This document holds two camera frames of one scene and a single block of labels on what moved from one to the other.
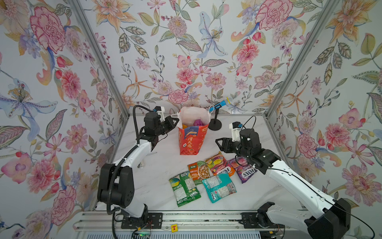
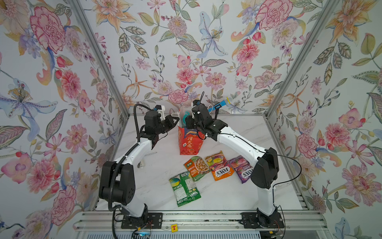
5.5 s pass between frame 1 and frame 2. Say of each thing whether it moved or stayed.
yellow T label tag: stayed
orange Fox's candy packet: stayed
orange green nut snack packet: moved
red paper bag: stayed
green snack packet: stayed
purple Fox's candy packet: stayed
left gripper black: stayed
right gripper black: moved
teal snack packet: moved
